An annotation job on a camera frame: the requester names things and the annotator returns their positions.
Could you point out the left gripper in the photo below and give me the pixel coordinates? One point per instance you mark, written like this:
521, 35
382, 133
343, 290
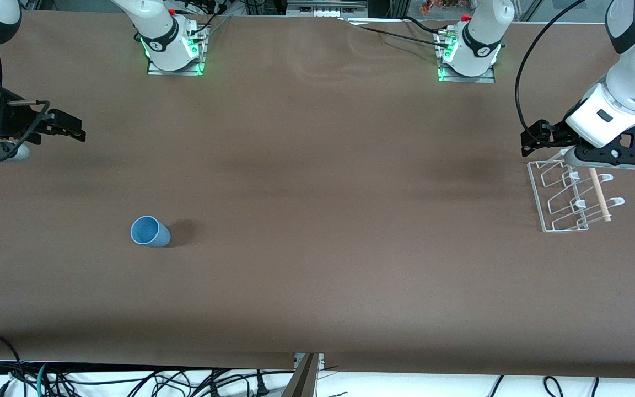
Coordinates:
554, 134

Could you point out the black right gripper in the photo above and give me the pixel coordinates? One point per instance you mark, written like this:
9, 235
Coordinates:
15, 120

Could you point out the blue plastic cup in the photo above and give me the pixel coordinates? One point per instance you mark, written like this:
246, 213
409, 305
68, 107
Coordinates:
149, 231

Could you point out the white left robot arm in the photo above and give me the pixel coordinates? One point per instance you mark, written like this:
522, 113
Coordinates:
634, 71

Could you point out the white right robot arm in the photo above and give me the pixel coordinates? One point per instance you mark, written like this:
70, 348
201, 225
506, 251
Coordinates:
157, 27

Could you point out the brown table cover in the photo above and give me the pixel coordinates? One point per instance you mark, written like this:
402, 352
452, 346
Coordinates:
317, 248

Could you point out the dark wooden beam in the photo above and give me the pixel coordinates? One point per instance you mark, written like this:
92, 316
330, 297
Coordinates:
301, 383

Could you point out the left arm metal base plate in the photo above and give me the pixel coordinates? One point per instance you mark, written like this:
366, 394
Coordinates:
485, 78

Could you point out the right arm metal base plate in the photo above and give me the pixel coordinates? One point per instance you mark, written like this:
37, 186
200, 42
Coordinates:
155, 69

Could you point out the aluminium frame rail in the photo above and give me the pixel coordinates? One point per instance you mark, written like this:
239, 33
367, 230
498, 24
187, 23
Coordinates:
326, 6

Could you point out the metal table edge bracket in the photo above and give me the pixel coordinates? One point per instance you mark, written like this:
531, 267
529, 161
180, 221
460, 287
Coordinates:
317, 359

